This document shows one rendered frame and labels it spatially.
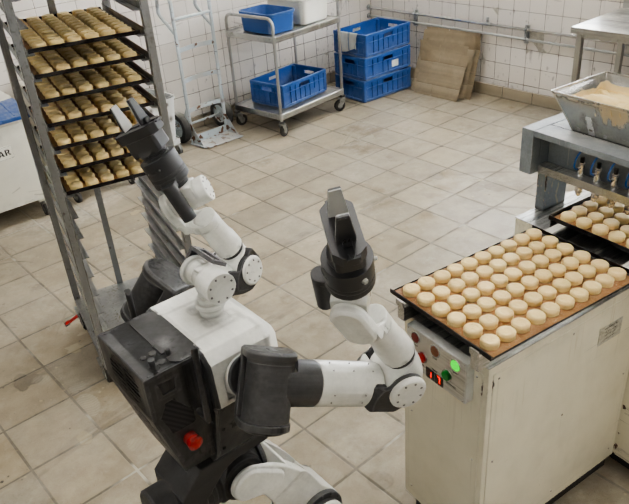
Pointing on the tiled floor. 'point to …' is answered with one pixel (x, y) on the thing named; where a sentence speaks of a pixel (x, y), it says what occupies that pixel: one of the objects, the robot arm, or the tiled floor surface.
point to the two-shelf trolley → (278, 72)
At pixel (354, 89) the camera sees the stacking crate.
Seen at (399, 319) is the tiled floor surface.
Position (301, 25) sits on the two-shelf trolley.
